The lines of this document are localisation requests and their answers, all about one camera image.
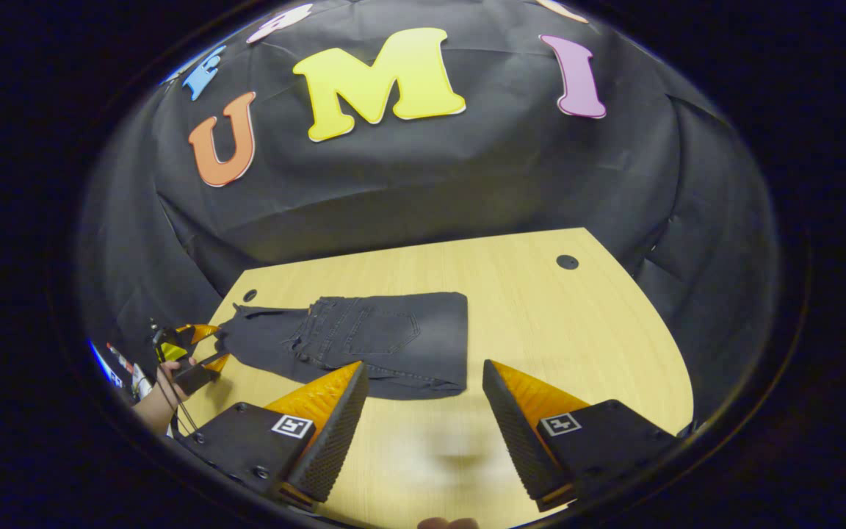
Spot black strap cable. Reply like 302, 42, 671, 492
162, 360, 200, 439

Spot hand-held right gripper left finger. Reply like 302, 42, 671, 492
182, 360, 369, 513

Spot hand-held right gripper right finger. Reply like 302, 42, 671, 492
482, 359, 690, 514

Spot dark jeans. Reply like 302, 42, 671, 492
215, 292, 469, 401

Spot black backdrop cloth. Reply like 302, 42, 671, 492
76, 0, 782, 442

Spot white and red object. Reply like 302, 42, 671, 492
89, 339, 153, 401

